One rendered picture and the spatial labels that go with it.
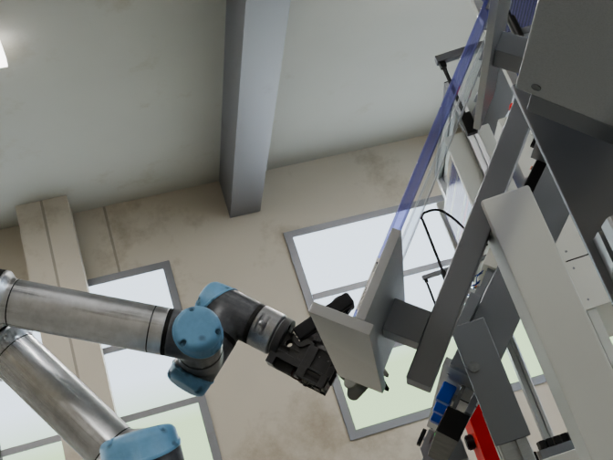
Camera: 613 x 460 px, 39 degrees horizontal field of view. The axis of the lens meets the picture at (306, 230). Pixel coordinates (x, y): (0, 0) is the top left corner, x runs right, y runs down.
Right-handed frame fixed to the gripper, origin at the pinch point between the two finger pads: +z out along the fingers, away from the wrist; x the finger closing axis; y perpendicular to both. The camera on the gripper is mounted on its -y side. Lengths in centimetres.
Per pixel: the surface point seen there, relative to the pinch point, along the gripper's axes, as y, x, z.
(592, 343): -5, 49, 22
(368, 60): -201, -272, -114
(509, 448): 5.3, 25.0, 20.6
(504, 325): -10.9, 21.0, 13.3
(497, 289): -15.4, 21.0, 10.2
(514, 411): 0.6, 25.4, 19.1
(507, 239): -12, 49, 9
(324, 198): -150, -372, -123
